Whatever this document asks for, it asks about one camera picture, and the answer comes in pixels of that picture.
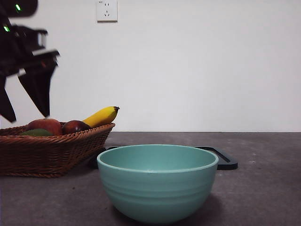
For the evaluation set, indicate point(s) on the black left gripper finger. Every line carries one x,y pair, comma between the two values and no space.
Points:
38,91
5,99

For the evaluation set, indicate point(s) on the green avocado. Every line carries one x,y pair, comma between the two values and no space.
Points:
35,132

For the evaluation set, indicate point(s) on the teal ceramic bowl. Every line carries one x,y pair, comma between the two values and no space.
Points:
157,186

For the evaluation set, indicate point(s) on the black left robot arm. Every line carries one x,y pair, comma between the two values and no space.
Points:
16,47

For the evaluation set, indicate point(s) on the red yellow apple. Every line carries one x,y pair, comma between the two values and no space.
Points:
50,126

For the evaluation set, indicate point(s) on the dark red plum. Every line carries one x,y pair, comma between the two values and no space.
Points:
75,127

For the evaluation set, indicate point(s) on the brown woven wicker basket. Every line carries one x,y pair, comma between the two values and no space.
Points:
47,155

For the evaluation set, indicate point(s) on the yellow banana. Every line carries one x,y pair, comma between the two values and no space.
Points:
103,117

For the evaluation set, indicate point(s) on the black rectangular tray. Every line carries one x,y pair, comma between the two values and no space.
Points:
227,162

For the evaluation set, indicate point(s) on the white wall socket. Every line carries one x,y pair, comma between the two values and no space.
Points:
107,11

